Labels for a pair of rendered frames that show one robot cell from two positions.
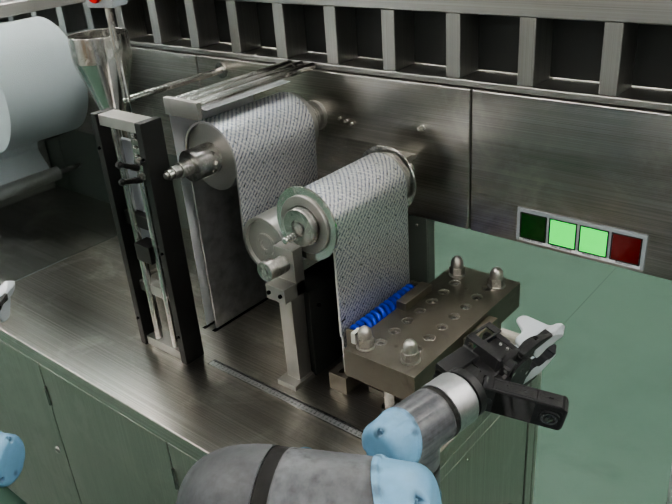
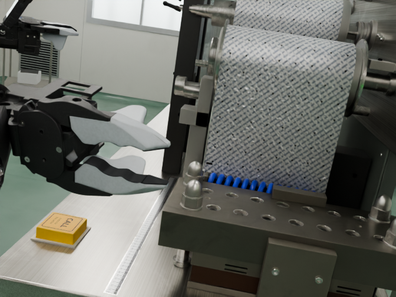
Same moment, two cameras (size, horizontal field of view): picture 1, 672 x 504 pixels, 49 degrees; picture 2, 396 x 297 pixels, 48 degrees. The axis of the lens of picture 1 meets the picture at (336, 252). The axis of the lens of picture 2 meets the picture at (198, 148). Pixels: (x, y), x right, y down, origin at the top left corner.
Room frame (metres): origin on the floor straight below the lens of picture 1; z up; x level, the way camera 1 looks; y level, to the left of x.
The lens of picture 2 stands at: (0.70, -0.65, 1.32)
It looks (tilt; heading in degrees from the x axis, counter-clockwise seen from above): 16 degrees down; 53
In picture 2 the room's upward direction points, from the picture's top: 9 degrees clockwise
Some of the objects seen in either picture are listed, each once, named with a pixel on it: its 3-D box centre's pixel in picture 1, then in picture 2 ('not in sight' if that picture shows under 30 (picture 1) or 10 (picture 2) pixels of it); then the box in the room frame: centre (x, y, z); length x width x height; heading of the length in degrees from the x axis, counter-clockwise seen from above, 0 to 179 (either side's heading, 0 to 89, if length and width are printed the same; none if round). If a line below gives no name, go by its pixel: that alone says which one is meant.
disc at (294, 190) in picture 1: (306, 223); (221, 58); (1.25, 0.05, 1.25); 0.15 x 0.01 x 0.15; 49
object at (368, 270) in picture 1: (374, 270); (270, 144); (1.30, -0.07, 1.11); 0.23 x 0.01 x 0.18; 139
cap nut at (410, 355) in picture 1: (410, 349); (192, 193); (1.10, -0.12, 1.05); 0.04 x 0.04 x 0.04
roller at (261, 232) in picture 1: (306, 222); not in sight; (1.42, 0.06, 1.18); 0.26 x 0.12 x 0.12; 139
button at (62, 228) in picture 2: not in sight; (62, 227); (0.97, 0.08, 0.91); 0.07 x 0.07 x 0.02; 49
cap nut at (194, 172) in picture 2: (365, 336); (194, 173); (1.15, -0.04, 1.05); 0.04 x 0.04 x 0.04
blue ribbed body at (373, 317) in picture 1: (385, 310); (263, 190); (1.28, -0.09, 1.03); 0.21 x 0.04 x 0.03; 139
